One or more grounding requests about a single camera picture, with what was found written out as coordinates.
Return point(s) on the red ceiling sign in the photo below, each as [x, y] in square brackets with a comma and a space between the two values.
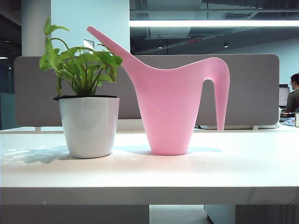
[193, 41]

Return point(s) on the ceiling air vent grille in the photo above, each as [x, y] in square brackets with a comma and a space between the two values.
[238, 16]

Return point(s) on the grey fabric desk partition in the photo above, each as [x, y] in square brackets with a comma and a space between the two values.
[35, 93]

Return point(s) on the computer monitor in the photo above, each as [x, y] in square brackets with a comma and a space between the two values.
[283, 95]

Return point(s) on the person in dark shirt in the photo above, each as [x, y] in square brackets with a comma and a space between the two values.
[293, 98]

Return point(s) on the green plant in white pot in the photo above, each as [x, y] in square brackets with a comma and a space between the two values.
[88, 128]

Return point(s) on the small box with dark frame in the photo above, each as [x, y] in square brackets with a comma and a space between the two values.
[297, 119]

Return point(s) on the small sign on pillar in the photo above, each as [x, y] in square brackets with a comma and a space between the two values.
[88, 43]

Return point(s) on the long ceiling light strip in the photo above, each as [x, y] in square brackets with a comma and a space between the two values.
[210, 23]

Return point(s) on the pink plastic watering can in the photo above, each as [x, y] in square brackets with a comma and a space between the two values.
[168, 105]

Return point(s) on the black ceiling spot lamp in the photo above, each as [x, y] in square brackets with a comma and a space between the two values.
[225, 44]

